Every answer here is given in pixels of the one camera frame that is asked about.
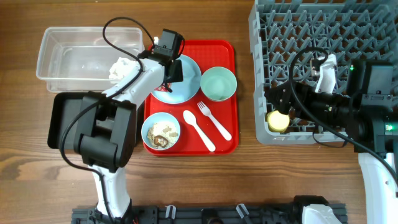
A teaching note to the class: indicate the grey dishwasher rack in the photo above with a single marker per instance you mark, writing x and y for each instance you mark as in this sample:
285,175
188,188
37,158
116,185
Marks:
280,32

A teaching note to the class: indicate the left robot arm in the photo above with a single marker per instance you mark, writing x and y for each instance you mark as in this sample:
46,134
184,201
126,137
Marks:
109,166

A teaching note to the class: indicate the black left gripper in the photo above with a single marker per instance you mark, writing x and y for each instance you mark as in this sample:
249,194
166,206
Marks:
178,74

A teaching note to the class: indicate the clear plastic storage bin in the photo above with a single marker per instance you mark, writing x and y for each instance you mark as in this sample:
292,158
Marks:
79,59

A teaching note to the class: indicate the red snack wrapper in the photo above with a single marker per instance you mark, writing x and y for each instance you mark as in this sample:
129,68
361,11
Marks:
165,87

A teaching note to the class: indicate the white plastic spoon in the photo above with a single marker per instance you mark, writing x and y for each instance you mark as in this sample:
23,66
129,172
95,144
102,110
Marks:
190,119

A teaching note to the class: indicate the light blue plate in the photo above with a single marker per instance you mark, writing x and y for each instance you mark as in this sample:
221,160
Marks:
185,90

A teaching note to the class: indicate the white napkin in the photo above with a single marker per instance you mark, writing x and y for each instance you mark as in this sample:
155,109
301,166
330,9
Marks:
121,68

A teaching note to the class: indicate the light blue food bowl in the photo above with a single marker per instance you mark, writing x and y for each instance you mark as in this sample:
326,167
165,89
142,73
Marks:
154,118

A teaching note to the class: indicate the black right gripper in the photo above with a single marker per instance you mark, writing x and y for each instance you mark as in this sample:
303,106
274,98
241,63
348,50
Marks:
288,102

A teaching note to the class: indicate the yellow plastic cup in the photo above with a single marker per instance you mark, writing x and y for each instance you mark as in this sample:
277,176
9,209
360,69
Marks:
277,122

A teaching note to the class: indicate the black square bin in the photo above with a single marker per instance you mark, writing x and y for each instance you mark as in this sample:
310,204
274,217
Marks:
62,118

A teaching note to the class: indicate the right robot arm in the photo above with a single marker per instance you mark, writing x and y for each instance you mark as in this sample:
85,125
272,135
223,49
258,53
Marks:
370,123

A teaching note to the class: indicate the white plastic fork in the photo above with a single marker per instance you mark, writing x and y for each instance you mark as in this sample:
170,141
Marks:
207,112

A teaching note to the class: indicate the mint green bowl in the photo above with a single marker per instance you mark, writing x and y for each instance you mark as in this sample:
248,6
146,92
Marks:
218,84

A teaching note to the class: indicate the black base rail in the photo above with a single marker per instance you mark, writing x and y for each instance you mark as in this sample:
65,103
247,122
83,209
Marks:
266,214

